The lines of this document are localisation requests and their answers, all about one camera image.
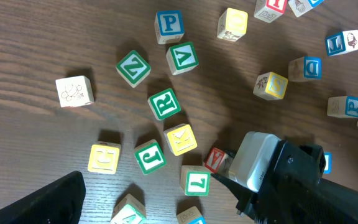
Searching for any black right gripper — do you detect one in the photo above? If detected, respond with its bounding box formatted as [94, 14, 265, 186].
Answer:
[211, 140, 358, 223]

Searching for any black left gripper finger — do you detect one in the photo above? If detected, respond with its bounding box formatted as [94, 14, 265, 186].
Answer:
[0, 171, 86, 224]

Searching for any red A wooden block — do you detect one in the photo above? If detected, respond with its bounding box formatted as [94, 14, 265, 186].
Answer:
[204, 147, 235, 178]

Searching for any blue 2 wooden block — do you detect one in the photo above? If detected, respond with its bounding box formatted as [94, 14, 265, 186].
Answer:
[324, 152, 332, 174]

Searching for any green L wooden block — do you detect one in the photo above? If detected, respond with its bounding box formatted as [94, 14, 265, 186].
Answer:
[180, 166, 211, 197]

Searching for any blue T wooden block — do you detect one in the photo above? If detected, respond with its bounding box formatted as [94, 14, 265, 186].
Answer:
[177, 206, 206, 224]

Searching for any yellow G wooden block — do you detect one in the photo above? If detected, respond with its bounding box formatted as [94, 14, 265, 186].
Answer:
[88, 141, 121, 174]

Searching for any green 4 wooden block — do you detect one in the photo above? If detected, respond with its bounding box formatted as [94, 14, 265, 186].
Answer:
[110, 194, 147, 224]

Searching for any yellow K wooden block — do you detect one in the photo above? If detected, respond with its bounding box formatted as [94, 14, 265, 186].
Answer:
[163, 123, 198, 156]

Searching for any green J left wooden block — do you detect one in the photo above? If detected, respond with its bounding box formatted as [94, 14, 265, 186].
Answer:
[134, 139, 167, 175]

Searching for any yellow S wooden block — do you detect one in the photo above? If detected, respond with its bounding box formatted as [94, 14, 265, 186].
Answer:
[253, 72, 288, 101]

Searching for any green R wooden block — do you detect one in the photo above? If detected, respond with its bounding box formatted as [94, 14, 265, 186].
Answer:
[147, 88, 181, 121]

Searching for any blue p wooden block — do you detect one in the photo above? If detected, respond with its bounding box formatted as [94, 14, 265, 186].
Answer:
[327, 96, 358, 118]
[154, 10, 185, 45]

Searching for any blue D centre wooden block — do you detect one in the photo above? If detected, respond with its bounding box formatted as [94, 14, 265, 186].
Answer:
[288, 56, 323, 82]

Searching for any blue d wooden block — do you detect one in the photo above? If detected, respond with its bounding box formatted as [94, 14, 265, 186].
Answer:
[288, 0, 324, 17]
[288, 56, 323, 82]

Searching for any green Z wooden block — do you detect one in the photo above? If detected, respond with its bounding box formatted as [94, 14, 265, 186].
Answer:
[116, 50, 151, 88]

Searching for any green V wooden block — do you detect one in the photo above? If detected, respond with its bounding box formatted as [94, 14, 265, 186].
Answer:
[166, 42, 199, 75]

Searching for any yellow O wooden block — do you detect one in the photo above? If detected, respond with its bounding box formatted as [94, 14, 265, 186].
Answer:
[217, 7, 249, 42]

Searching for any plain picture wooden block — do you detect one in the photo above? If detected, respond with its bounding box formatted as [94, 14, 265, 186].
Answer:
[325, 30, 358, 57]

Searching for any red Y wooden block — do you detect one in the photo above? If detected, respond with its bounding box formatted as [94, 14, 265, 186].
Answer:
[254, 0, 288, 23]

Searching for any blue P left wooden block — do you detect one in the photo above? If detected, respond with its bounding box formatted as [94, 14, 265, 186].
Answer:
[154, 10, 185, 45]

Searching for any blue D far wooden block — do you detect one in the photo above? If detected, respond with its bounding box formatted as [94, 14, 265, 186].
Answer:
[288, 0, 324, 17]

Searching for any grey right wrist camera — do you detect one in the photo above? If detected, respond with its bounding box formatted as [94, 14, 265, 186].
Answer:
[228, 131, 280, 193]

